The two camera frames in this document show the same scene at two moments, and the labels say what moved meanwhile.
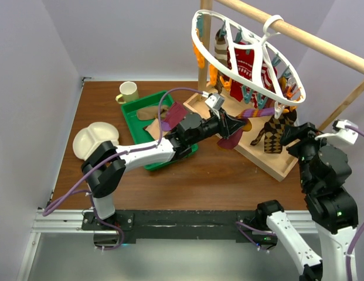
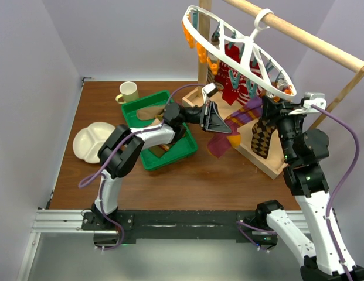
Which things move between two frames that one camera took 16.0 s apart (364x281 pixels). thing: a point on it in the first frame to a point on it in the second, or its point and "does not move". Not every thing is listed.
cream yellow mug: x=129 y=92 does not move
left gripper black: x=232 y=124 to x=212 y=121
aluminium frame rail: x=60 y=221 does not move
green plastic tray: x=141 y=134 does not move
